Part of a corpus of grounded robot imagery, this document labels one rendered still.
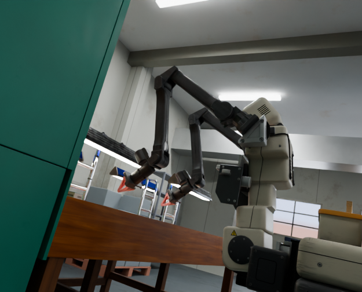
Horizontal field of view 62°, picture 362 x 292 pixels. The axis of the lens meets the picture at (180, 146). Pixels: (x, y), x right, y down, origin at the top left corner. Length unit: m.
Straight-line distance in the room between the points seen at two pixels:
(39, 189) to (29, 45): 0.38
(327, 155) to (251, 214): 4.90
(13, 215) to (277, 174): 0.93
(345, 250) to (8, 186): 0.94
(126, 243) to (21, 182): 0.55
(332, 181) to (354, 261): 8.41
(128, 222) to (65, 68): 0.64
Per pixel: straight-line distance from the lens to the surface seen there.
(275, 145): 1.25
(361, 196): 9.37
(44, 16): 0.95
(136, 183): 1.37
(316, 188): 9.37
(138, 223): 1.31
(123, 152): 1.62
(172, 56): 5.12
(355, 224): 1.21
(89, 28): 1.04
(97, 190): 4.45
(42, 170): 0.91
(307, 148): 6.13
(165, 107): 1.40
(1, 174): 0.85
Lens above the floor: 0.74
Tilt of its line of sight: 16 degrees up
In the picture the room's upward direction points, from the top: 13 degrees clockwise
